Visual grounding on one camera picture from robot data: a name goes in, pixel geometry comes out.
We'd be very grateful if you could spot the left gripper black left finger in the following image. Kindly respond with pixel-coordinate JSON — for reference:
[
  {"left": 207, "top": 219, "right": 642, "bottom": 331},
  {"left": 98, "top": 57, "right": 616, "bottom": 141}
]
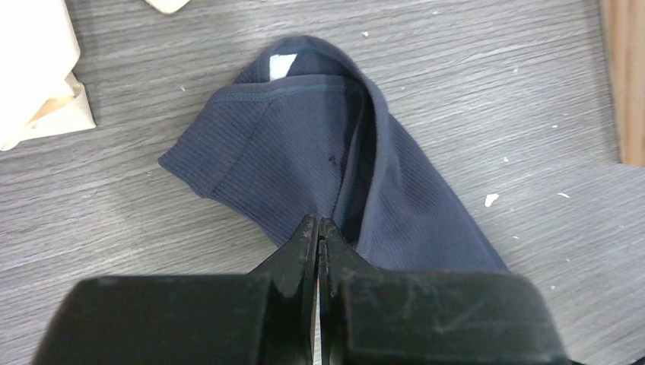
[{"left": 33, "top": 215, "right": 318, "bottom": 364}]

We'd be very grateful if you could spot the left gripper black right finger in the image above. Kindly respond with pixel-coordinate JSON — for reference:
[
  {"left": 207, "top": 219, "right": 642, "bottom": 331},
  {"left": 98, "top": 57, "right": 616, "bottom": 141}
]
[{"left": 318, "top": 219, "right": 570, "bottom": 364}]

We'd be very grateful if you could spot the navy underwear cream waistband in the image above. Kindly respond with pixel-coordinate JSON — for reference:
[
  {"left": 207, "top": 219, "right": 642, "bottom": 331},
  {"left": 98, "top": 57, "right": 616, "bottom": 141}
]
[{"left": 159, "top": 36, "right": 507, "bottom": 271}]

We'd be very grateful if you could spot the olive green underwear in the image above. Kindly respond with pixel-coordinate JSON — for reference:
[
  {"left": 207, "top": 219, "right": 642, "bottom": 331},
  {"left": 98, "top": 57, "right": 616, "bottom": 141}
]
[{"left": 1, "top": 1, "right": 96, "bottom": 151}]

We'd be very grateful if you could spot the wooden compartment tray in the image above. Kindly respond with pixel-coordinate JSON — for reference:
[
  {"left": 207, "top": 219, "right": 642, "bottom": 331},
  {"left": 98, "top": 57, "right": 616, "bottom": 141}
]
[{"left": 599, "top": 0, "right": 644, "bottom": 167}]

